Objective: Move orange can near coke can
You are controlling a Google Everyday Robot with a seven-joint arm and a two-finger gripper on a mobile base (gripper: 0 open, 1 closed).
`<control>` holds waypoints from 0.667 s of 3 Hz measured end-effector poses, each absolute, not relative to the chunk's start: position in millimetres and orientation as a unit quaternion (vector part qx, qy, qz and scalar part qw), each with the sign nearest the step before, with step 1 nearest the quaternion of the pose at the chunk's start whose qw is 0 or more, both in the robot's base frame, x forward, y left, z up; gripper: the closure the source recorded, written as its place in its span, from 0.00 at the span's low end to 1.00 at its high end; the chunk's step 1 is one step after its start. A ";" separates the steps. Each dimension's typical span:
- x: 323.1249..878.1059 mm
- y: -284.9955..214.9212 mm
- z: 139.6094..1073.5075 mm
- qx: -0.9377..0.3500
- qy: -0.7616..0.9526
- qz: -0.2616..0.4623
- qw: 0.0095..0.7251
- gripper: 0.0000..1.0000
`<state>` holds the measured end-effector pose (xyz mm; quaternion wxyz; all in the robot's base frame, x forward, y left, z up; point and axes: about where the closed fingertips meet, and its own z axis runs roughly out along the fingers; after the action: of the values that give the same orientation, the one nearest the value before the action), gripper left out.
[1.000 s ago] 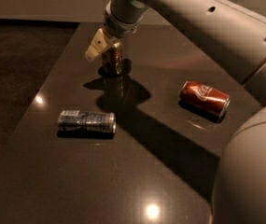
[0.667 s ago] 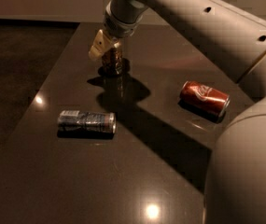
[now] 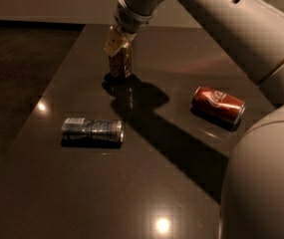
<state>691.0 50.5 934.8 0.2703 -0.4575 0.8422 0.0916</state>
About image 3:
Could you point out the red coke can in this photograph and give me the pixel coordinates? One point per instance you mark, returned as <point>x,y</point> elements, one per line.
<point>218,104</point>

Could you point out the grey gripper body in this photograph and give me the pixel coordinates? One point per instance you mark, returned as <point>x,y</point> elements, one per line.
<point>131,19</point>

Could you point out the orange soda can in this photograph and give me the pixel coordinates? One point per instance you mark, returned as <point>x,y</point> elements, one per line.
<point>117,65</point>

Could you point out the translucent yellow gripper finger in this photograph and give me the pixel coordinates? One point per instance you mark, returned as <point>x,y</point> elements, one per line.
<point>128,62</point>
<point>116,39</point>

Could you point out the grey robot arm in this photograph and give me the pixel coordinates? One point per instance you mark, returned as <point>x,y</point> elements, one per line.
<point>251,33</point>

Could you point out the silver blue energy drink can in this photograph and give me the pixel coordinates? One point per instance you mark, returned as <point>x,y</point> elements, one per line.
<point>94,129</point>

